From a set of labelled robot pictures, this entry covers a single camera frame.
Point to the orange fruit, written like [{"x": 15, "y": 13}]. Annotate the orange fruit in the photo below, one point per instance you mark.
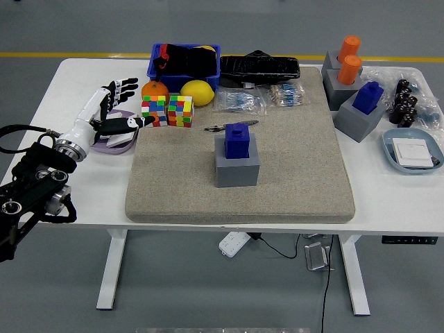
[{"x": 152, "y": 90}]

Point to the black cloth bag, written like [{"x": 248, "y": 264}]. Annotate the black cloth bag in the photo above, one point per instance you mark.
[{"x": 194, "y": 62}]

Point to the white power strip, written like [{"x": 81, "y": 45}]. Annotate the white power strip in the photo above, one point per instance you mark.
[{"x": 233, "y": 244}]

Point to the blue square seal with knob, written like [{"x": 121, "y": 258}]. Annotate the blue square seal with knob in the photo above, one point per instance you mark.
[
  {"x": 367, "y": 98},
  {"x": 237, "y": 142}
]

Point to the small metal hand tool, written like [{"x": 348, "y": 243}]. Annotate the small metal hand tool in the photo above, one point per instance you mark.
[{"x": 213, "y": 128}]

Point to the black wrapped keyboard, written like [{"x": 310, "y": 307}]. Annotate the black wrapped keyboard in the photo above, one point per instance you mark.
[{"x": 260, "y": 69}]

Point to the clear bag of blue parts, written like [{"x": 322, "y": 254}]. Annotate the clear bag of blue parts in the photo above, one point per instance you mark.
[{"x": 430, "y": 116}]

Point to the grey cube seal holder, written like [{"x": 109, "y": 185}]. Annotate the grey cube seal holder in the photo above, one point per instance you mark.
[
  {"x": 338, "y": 95},
  {"x": 327, "y": 66},
  {"x": 236, "y": 173},
  {"x": 354, "y": 125}
]

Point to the grey-brown table mat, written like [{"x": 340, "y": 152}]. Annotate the grey-brown table mat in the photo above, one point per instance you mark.
[{"x": 173, "y": 190}]

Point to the clear bag of blue resistors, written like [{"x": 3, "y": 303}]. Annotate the clear bag of blue resistors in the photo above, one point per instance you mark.
[{"x": 239, "y": 102}]

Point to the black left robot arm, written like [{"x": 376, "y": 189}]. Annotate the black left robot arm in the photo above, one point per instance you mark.
[{"x": 34, "y": 187}]

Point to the metal bracket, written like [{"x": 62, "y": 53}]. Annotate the metal bracket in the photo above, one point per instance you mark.
[{"x": 316, "y": 256}]

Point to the white table leg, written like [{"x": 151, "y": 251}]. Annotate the white table leg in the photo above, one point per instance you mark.
[
  {"x": 355, "y": 277},
  {"x": 111, "y": 270}
]

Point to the yellow lemon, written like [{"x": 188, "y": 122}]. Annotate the yellow lemon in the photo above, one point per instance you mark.
[{"x": 197, "y": 92}]

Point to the black table control panel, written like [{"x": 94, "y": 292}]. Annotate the black table control panel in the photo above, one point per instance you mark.
[{"x": 409, "y": 240}]

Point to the multicolour puzzle cube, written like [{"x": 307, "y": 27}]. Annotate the multicolour puzzle cube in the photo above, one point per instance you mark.
[
  {"x": 154, "y": 107},
  {"x": 180, "y": 111}
]

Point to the blue plastic bin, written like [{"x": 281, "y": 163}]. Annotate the blue plastic bin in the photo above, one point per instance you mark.
[{"x": 173, "y": 82}]

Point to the yellow item in bin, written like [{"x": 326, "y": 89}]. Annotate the yellow item in bin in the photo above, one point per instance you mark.
[{"x": 208, "y": 47}]

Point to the clear bag of black capacitors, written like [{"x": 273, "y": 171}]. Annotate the clear bag of black capacitors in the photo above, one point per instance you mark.
[{"x": 402, "y": 104}]

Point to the white wall switch panel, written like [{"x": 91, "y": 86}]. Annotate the white wall switch panel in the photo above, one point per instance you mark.
[
  {"x": 412, "y": 152},
  {"x": 121, "y": 140}
]

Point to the white black-fingered left robot hand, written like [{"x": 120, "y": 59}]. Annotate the white black-fingered left robot hand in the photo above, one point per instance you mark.
[{"x": 83, "y": 121}]

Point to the orange cylinder seal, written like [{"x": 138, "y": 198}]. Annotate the orange cylinder seal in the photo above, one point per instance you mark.
[
  {"x": 349, "y": 71},
  {"x": 349, "y": 46}
]

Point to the light blue dish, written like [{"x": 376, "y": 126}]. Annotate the light blue dish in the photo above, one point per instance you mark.
[{"x": 388, "y": 152}]

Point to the clear bag of tan resistors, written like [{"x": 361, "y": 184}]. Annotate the clear bag of tan resistors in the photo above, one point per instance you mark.
[{"x": 286, "y": 94}]

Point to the purple dish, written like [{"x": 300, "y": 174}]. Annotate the purple dish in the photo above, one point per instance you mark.
[{"x": 118, "y": 150}]

